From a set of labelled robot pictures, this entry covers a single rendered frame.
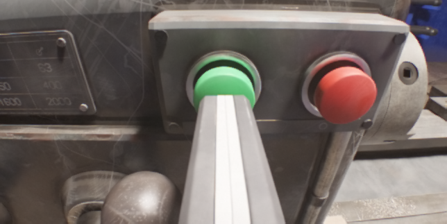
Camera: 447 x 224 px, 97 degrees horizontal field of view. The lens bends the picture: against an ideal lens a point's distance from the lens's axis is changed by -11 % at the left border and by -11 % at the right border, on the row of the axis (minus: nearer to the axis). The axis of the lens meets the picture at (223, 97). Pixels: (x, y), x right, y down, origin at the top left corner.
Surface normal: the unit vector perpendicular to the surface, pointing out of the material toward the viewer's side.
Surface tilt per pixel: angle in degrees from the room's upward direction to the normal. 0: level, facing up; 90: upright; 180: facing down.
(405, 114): 87
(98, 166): 90
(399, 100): 76
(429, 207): 0
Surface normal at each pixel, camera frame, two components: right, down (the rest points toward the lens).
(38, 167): 0.02, 0.51
